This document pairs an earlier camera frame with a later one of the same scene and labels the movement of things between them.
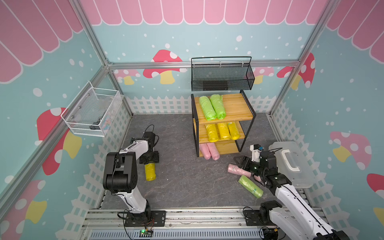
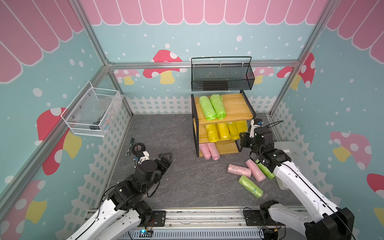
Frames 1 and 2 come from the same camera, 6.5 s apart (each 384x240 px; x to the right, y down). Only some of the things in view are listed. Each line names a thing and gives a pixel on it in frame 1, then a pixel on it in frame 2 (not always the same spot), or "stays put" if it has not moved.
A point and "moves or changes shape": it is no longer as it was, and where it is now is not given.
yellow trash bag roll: (234, 131) stays put
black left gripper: (155, 159) to (164, 167)
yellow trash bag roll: (212, 132) stays put
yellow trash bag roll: (150, 169) moves or changes shape
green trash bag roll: (217, 100) stays put
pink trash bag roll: (205, 150) stays put
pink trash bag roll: (214, 152) stays put
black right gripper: (245, 159) to (243, 140)
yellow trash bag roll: (224, 131) stays put
